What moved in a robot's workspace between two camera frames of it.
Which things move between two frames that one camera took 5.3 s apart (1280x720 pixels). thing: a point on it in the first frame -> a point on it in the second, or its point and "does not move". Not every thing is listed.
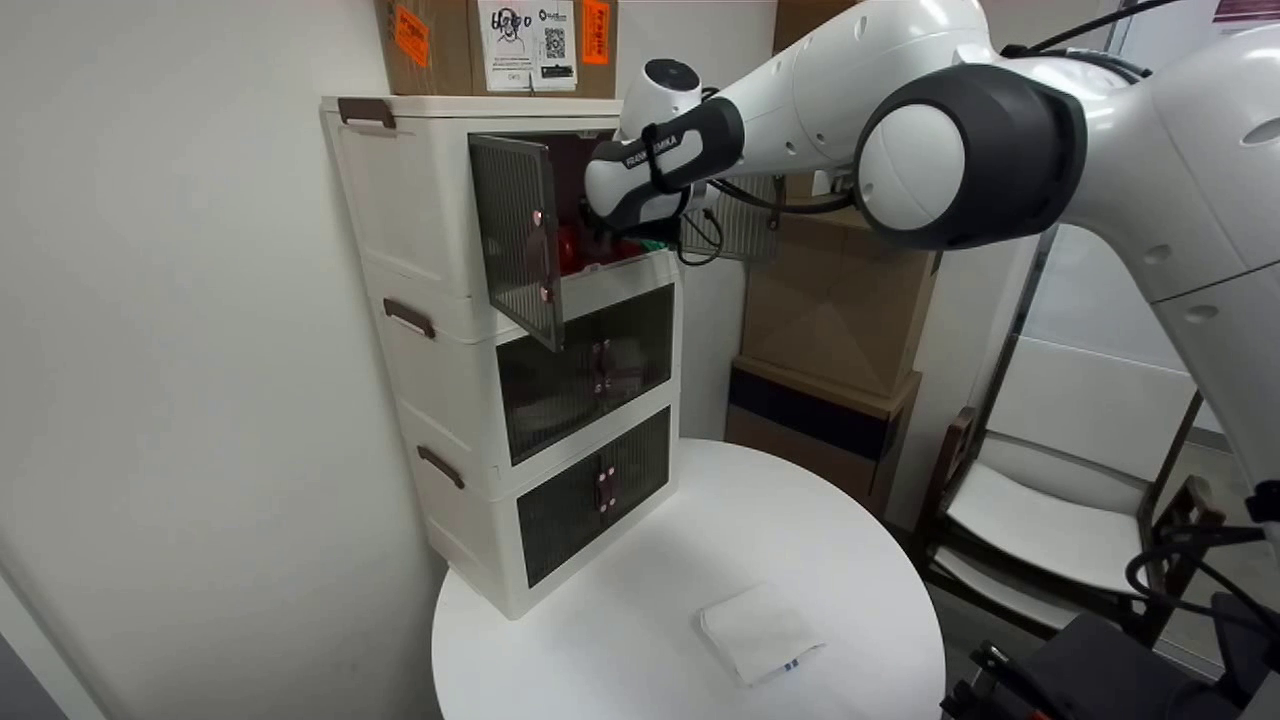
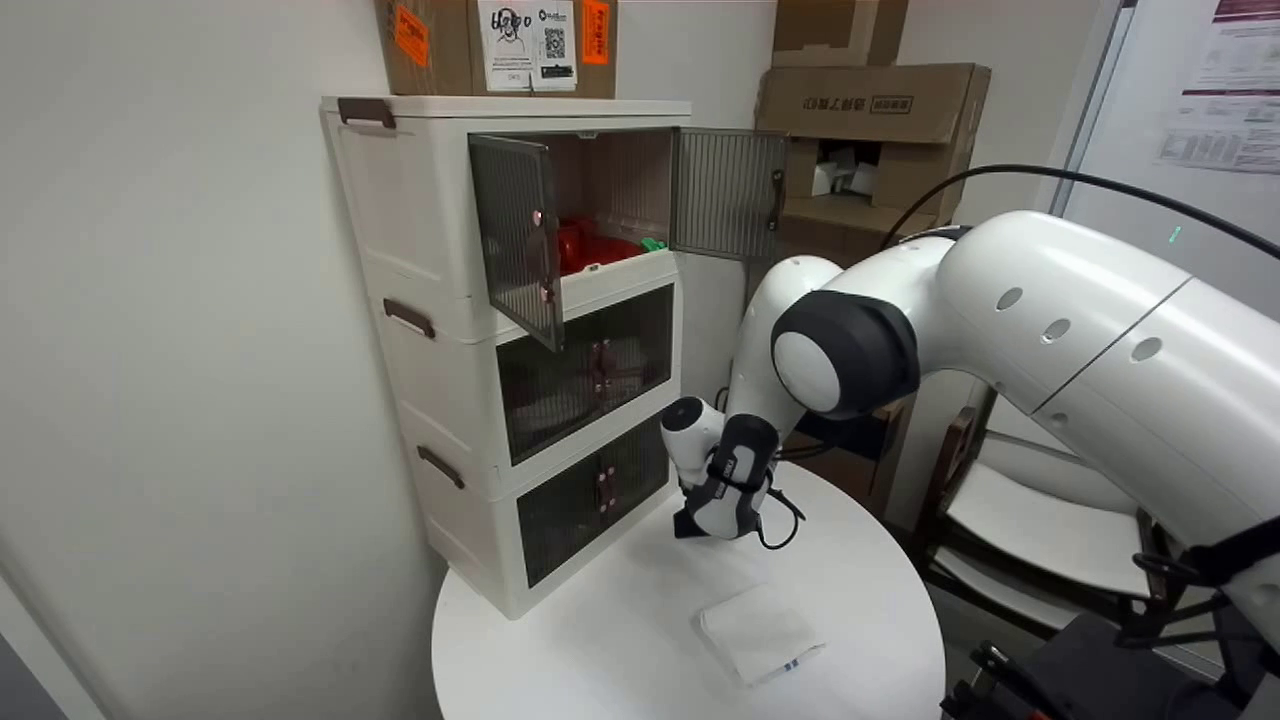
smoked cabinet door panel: [514, 179] does not move
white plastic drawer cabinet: [530, 344] does not move
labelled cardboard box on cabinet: [547, 50] does not move
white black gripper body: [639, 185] -> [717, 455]
